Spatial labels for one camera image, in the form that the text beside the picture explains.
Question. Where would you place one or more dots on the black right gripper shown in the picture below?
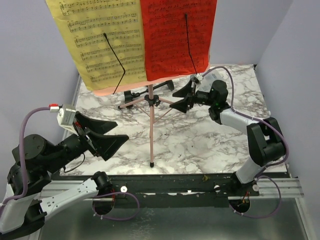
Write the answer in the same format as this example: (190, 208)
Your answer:
(192, 95)

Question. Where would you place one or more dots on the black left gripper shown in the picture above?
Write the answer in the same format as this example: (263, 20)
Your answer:
(106, 145)

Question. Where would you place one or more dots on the red paper sheet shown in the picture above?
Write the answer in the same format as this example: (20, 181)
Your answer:
(177, 36)

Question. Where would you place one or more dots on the yellow sheet music page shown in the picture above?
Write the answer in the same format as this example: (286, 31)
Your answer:
(105, 39)

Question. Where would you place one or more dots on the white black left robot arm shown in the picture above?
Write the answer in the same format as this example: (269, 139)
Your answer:
(24, 216)

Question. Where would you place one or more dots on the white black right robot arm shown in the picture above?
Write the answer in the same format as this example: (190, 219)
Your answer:
(266, 143)

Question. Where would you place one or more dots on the clear plastic compartment box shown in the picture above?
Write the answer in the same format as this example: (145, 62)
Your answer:
(208, 80)

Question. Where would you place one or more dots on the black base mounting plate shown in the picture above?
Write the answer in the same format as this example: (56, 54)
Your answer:
(171, 191)

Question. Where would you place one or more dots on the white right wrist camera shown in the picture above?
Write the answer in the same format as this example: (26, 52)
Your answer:
(196, 80)

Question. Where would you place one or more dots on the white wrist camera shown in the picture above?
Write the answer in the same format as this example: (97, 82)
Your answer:
(196, 80)
(65, 115)

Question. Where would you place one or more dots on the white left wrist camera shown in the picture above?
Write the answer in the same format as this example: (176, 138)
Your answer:
(65, 115)

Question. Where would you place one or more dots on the aluminium frame rail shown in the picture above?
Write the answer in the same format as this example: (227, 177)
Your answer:
(289, 188)

